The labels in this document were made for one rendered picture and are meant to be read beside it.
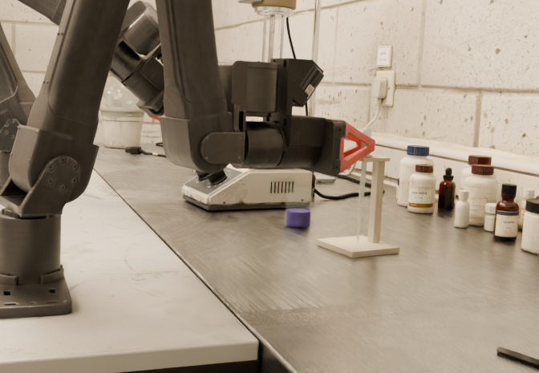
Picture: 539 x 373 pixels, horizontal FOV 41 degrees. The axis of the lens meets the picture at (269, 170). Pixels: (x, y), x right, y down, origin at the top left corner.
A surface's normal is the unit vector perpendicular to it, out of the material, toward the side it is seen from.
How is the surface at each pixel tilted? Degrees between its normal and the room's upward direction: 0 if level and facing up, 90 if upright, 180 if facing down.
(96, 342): 0
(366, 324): 0
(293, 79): 90
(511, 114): 90
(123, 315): 0
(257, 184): 90
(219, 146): 90
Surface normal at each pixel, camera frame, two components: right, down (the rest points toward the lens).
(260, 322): 0.05, -0.99
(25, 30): 0.35, 0.12
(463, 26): -0.94, -0.01
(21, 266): 0.14, 0.12
